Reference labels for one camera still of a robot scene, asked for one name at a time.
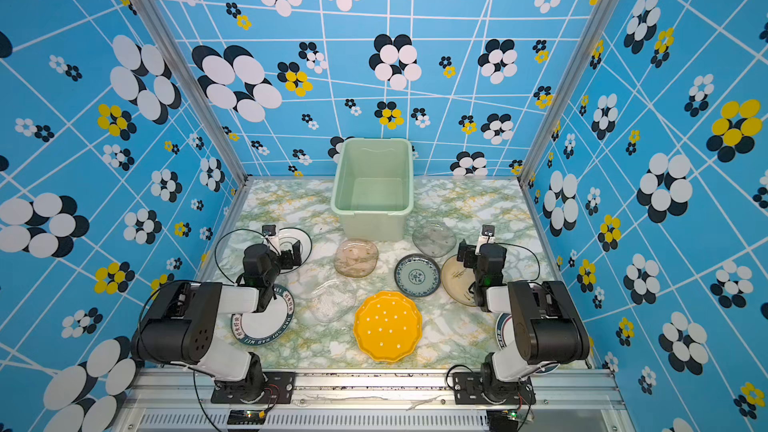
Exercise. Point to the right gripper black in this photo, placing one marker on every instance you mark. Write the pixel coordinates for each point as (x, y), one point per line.
(468, 254)

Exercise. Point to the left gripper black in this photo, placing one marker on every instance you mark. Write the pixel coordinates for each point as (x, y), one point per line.
(291, 254)

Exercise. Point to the white plate teal emblem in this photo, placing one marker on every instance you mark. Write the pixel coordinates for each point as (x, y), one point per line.
(295, 234)

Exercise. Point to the white plate dark lettered rim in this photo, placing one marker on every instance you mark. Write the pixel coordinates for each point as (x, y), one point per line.
(260, 328)

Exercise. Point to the yellow scalloped dotted plate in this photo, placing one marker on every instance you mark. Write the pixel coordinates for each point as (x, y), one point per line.
(388, 326)

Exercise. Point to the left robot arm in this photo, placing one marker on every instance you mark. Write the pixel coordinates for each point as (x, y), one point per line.
(212, 328)

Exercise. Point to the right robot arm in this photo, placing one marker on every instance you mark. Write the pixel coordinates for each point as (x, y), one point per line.
(546, 325)

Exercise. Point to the clear glass plate near bin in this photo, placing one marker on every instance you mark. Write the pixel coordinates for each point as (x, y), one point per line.
(434, 239)

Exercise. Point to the light green plastic bin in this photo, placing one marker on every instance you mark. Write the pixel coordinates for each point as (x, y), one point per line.
(373, 192)

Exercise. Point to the beige ceramic plate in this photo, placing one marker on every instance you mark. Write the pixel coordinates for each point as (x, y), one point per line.
(458, 281)

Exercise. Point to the blue floral ceramic plate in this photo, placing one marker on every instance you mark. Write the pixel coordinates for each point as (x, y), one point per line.
(417, 275)

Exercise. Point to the pink glass plate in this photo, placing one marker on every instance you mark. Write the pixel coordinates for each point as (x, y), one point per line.
(356, 258)

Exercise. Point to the white plate red green rim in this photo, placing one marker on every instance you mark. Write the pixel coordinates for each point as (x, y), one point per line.
(504, 330)

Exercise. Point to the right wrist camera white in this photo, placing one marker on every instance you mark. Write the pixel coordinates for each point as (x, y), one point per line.
(487, 235)

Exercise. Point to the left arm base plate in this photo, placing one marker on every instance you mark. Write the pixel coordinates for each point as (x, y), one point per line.
(269, 388)

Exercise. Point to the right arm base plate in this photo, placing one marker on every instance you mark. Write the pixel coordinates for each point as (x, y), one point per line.
(471, 388)

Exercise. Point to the aluminium front rail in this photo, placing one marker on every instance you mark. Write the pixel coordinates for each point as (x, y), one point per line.
(376, 400)

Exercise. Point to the right aluminium corner post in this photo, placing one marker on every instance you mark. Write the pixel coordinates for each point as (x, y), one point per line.
(592, 33)

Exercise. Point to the aluminium corner post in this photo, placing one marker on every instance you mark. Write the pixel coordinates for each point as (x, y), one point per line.
(592, 33)
(158, 28)

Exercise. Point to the left aluminium corner post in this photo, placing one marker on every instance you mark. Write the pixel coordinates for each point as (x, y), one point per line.
(158, 28)

